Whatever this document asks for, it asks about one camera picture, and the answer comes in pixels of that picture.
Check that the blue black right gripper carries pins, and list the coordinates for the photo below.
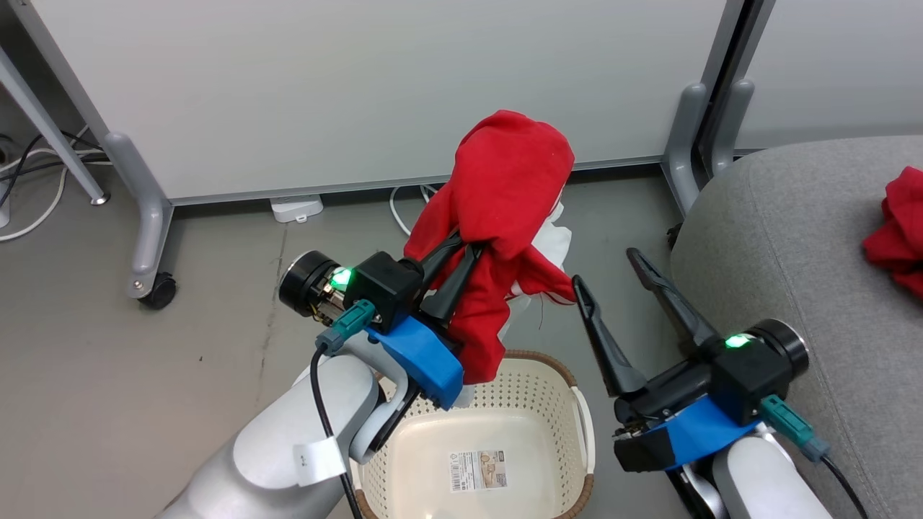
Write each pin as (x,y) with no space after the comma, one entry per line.
(678,425)

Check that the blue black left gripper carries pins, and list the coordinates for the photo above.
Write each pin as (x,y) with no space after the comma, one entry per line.
(425,357)

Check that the red garment with white stripe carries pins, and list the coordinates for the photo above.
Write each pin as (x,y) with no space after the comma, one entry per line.
(505,180)

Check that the plain red garment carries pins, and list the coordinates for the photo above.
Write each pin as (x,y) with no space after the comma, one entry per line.
(898,238)

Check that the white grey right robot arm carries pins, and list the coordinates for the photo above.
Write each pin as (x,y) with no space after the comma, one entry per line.
(757,483)

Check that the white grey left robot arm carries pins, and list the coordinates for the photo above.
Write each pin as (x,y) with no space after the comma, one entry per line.
(288,447)

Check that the grey fabric sofa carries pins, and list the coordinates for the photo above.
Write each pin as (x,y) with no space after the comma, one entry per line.
(793,252)

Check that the black caster wheel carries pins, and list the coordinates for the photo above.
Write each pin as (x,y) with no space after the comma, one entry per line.
(160,292)
(674,235)

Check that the beige perforated laundry basket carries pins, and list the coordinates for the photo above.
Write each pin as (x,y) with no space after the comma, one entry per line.
(519,418)

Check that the white power adapter box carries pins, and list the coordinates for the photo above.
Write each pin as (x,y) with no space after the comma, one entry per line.
(296,208)

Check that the grey metal table leg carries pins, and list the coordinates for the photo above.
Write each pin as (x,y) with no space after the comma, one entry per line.
(50,130)

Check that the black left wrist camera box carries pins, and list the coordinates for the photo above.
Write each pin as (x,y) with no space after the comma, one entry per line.
(388,288)

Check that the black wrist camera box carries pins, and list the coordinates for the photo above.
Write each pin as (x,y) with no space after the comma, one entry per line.
(743,382)
(388,288)

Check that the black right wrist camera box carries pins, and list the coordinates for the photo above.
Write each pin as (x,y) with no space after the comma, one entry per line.
(743,382)

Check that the wide white partition grey frame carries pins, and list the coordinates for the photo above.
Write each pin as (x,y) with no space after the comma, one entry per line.
(324,86)

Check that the narrow white partition grey frame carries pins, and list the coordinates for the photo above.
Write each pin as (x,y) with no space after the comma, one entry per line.
(836,72)

